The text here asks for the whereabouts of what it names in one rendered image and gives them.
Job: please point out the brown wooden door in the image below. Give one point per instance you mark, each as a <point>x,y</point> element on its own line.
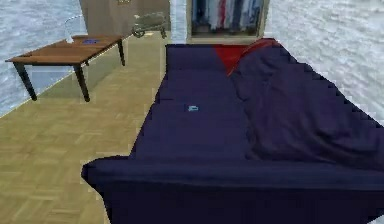
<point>110,16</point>

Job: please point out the dark blue sofa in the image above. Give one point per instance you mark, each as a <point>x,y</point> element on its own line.
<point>200,140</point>

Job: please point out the small pale blue object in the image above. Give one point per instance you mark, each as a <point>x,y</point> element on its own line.
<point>193,108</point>

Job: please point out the blue flat object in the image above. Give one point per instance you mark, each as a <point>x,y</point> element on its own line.
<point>90,41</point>

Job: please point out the red cushion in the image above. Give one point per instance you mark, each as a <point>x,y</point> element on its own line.
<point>230,55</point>

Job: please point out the brown wooden table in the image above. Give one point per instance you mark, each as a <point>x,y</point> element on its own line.
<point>66,51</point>

